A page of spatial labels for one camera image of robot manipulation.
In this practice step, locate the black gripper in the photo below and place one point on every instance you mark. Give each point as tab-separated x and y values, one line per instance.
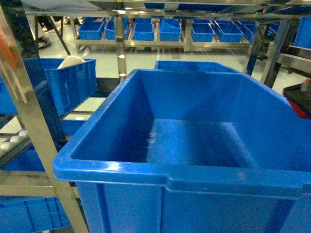
299	96

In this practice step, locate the far steel shelf rack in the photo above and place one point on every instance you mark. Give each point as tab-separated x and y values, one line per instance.
185	42

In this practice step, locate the blue bin behind large bin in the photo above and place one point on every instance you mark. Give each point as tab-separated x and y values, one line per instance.
194	66

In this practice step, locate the large blue plastic bin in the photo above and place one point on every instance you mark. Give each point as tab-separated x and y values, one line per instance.
173	151

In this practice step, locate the blue ribbed crate left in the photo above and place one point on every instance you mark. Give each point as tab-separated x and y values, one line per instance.
70	86

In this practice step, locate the white round object in crate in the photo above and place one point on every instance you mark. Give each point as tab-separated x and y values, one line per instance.
71	61

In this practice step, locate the blue crate bottom left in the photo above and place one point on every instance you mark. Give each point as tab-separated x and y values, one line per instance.
31	214

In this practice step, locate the steel shelf upright post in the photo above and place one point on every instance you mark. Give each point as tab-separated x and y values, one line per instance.
25	79

